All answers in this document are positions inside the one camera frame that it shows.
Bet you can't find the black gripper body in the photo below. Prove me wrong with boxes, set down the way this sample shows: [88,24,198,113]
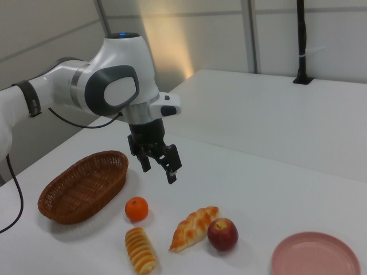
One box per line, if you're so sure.
[127,119,167,156]

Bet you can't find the orange mandarin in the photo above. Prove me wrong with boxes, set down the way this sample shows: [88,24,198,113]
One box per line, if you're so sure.
[124,196,149,223]

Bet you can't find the braided bread loaf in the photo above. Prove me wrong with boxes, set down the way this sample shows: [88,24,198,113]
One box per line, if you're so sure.
[168,206,220,253]

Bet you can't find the striped bread roll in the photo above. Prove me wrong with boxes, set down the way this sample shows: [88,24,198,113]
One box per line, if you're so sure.
[124,227,158,273]

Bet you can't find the red apple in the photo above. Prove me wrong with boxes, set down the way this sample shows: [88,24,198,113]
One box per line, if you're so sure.
[207,218,239,252]

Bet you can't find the brown woven basket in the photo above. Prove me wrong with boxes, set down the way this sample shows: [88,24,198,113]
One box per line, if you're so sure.
[37,150,129,225]

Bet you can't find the pink plate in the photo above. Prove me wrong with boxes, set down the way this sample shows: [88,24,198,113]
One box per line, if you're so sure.
[271,231,361,275]

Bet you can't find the black pole with base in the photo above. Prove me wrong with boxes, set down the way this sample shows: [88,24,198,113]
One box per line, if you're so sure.
[292,0,314,85]

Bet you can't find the black cable strap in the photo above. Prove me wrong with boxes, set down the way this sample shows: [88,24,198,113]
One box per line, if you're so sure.
[11,80,42,118]

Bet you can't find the grey partition post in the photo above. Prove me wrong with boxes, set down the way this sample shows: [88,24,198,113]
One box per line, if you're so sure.
[94,0,115,37]
[247,0,258,74]

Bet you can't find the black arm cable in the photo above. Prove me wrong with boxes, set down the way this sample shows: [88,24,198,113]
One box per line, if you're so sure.
[0,107,123,233]

